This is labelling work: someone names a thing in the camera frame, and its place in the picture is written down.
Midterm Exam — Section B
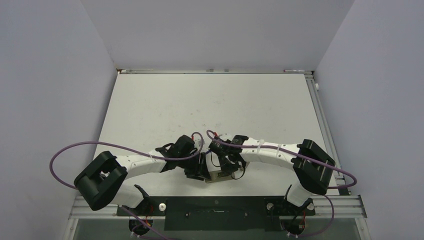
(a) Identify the aluminium rail edge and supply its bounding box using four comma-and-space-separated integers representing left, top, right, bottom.
305, 71, 367, 219
117, 68, 313, 75

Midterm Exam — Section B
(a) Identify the aluminium rail back edge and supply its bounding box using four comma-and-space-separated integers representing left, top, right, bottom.
117, 68, 313, 75

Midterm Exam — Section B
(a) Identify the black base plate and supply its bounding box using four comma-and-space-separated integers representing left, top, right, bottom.
131, 195, 316, 232

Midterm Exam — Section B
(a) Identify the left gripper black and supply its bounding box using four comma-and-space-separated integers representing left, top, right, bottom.
177, 151, 210, 181

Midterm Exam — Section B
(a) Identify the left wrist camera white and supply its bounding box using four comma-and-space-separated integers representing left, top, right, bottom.
193, 137, 204, 150

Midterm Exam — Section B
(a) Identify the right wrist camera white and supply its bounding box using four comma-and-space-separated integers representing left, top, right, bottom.
218, 133, 234, 142

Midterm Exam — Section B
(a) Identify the white grey remote control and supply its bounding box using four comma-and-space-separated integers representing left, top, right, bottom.
204, 170, 234, 184

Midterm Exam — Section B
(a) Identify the aluminium rail right edge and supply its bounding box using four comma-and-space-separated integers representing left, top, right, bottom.
305, 71, 367, 219

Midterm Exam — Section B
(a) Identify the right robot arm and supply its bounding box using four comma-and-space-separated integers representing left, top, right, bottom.
208, 135, 335, 214

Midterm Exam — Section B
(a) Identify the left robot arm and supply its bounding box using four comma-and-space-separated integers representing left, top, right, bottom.
73, 135, 211, 215

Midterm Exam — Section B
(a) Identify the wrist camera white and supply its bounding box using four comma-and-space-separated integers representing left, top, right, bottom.
218, 133, 234, 142
193, 137, 204, 150

